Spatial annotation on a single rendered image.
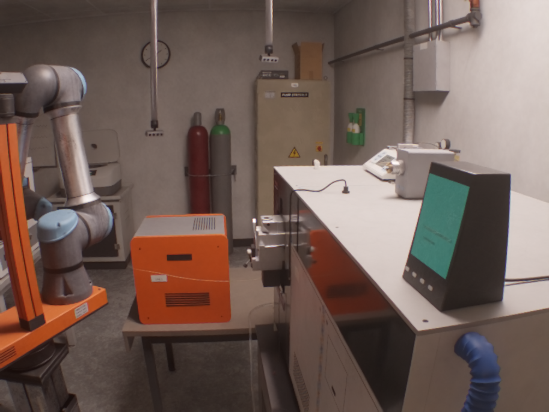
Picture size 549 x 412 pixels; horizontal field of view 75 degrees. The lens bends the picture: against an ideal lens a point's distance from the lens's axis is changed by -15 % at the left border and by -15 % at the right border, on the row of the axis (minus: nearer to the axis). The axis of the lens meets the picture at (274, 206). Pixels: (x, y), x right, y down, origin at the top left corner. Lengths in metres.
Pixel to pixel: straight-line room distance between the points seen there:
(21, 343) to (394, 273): 0.84
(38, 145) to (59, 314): 4.21
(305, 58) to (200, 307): 3.23
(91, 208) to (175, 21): 3.83
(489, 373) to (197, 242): 1.48
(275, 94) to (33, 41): 2.92
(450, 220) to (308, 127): 4.03
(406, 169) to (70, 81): 0.95
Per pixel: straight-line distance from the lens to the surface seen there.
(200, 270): 1.83
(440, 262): 0.52
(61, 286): 1.17
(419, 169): 1.09
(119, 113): 4.89
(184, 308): 1.92
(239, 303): 2.11
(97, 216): 1.24
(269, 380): 1.53
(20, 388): 1.21
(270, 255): 1.41
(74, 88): 1.25
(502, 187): 0.51
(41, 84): 1.17
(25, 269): 1.03
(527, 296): 0.60
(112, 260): 4.55
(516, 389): 0.63
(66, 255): 1.15
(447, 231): 0.51
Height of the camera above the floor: 1.67
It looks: 14 degrees down
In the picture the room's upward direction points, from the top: straight up
